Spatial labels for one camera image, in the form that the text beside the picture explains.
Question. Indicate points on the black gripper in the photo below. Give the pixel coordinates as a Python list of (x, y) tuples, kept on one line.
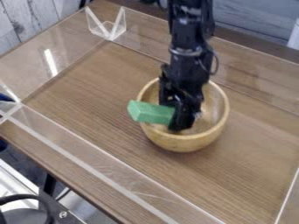
[(182, 81)]

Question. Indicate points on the green rectangular block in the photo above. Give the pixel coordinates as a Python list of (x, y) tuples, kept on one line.
[(149, 113)]

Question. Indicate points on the brown wooden bowl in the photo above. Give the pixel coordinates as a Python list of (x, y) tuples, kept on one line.
[(206, 129)]

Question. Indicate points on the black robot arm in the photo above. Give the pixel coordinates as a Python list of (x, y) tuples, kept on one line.
[(191, 27)]

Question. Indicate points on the white object at right edge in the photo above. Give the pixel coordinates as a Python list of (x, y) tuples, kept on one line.
[(294, 37)]

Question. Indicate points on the black table leg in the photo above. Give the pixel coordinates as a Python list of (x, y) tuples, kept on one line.
[(49, 184)]

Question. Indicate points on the clear acrylic corner bracket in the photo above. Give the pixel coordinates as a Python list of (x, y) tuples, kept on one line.
[(105, 29)]

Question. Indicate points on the clear acrylic tray wall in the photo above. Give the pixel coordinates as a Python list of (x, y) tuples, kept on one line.
[(111, 184)]

